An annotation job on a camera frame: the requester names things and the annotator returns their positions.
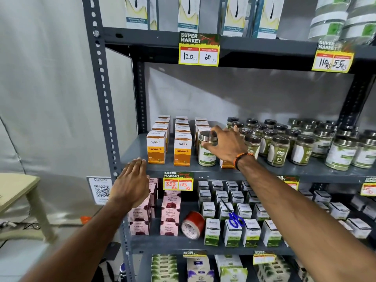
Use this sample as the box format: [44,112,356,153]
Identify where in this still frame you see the stack of white green tubs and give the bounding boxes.
[308,0,376,46]

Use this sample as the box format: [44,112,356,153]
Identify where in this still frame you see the black cable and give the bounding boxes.
[0,221,42,250]

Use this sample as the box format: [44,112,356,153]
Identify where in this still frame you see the group of dark-lidded powder jars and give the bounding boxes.
[226,116,316,168]

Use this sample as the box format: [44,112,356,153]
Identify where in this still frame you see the white leaf print box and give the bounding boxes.
[214,255,249,282]

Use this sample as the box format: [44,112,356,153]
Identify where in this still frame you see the person's right hand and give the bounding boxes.
[202,125,250,171]

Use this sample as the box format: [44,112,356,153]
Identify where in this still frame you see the orange black beaded wristband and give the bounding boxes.
[233,152,255,171]

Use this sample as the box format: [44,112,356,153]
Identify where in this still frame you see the white purple box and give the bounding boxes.
[186,257,215,282]

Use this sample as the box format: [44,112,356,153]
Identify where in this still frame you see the black bag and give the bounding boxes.
[93,241,122,282]

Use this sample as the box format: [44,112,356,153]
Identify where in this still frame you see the stack of flat green boxes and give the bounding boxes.
[151,254,180,282]

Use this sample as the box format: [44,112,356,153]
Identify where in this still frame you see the beige wooden table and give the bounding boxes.
[0,173,58,245]

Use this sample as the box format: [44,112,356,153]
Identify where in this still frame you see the person's left forearm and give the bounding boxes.
[19,198,141,282]

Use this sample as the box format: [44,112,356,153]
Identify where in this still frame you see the rows of orange white boxes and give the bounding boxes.
[146,115,235,169]

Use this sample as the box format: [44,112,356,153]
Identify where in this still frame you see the person's left hand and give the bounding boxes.
[109,157,150,209]

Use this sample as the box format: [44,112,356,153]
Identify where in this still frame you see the red tape roll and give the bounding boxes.
[180,211,206,241]

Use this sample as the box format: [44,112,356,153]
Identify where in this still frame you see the rows of white green boxes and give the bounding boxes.
[197,180,294,248]

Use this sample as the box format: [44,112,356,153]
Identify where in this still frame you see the group of large silver-lidded jars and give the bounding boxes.
[288,118,376,171]

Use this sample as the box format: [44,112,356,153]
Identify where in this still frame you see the rows of white grey boxes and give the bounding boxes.
[298,189,376,240]

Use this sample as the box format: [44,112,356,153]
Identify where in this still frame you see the stack of pink boxes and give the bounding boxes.
[129,178,182,237]

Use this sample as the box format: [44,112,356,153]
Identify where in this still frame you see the green label jar silver lid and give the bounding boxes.
[198,130,218,167]

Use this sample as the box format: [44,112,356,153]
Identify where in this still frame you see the blue handled scissors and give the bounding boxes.
[221,200,246,229]

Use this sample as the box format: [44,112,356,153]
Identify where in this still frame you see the person's right forearm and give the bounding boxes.
[237,155,376,282]

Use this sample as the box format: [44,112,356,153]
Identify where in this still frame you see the tall white blue box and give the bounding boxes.
[177,0,201,34]
[125,0,149,30]
[221,0,251,37]
[149,0,159,31]
[252,0,286,40]

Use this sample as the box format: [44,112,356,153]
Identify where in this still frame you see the white code sign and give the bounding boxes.
[86,176,114,206]

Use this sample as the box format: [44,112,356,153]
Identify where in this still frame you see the pile of green print boxes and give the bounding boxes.
[255,255,312,282]

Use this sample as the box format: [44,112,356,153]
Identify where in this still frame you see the grey metal shelving rack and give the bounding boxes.
[82,0,376,282]

